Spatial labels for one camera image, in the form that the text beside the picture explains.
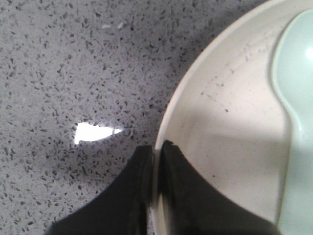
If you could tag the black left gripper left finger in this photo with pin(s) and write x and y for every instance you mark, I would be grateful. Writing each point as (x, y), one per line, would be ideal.
(121, 209)

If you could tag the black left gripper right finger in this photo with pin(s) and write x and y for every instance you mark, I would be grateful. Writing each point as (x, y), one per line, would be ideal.
(194, 207)

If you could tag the beige round plate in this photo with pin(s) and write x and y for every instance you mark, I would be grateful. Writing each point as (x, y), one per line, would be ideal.
(227, 119)

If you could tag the pale blue plastic spoon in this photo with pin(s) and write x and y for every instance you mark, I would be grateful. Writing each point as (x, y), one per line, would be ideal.
(292, 78)

